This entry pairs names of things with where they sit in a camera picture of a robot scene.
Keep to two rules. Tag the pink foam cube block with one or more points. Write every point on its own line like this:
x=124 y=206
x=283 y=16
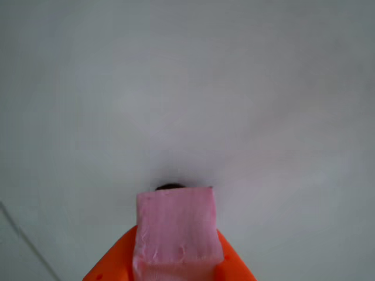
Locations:
x=175 y=231

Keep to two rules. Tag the black dot mark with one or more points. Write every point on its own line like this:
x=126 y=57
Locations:
x=170 y=186

